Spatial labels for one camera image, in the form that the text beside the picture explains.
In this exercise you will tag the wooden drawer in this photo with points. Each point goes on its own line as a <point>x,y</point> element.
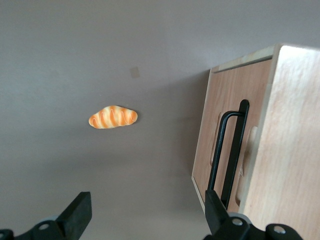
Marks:
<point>225,95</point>
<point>260,100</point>

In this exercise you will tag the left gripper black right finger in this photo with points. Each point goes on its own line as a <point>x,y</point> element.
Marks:
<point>220,222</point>

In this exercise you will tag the wooden drawer cabinet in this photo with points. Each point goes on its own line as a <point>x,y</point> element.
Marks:
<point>295,125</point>

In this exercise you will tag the orange striped toy bread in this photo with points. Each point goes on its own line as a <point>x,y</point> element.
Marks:
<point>112,117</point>

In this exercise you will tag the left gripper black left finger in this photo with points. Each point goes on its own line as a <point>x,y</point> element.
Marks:
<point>72,217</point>

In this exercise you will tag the beige tape patch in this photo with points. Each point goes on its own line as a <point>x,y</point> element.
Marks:
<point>134,72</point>

